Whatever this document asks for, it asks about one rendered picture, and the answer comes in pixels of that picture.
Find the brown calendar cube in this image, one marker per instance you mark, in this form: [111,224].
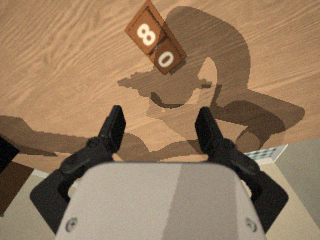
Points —
[146,32]
[165,56]

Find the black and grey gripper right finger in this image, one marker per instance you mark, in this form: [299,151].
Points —
[268,197]

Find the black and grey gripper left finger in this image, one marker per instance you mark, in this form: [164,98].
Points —
[50,196]

